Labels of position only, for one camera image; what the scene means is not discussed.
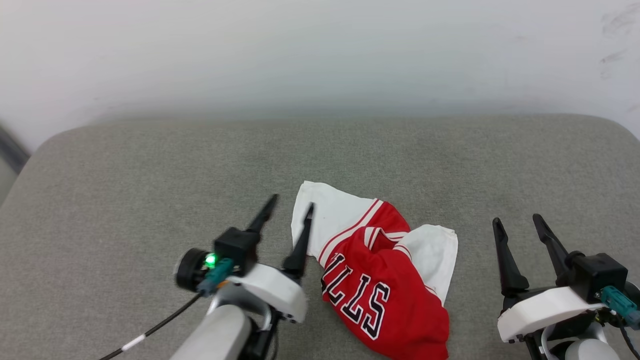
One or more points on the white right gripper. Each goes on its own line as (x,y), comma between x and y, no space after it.
(545,307)

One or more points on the dark baseboard strip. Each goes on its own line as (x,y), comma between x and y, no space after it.
(11,150)

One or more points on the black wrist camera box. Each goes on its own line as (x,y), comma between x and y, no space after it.
(597,275)
(237,247)

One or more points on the red white basketball jersey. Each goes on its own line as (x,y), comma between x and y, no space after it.
(385,280)

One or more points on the teal left camera connector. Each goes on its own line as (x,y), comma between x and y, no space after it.
(215,275)

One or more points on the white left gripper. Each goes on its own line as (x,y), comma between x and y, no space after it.
(277,290)

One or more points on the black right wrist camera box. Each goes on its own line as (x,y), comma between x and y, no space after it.
(597,275)

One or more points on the black round left wrist knob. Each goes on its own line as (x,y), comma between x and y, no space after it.
(190,270)

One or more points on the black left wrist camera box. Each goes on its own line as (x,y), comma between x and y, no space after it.
(237,247)

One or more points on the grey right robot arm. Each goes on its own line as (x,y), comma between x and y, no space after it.
(585,347)

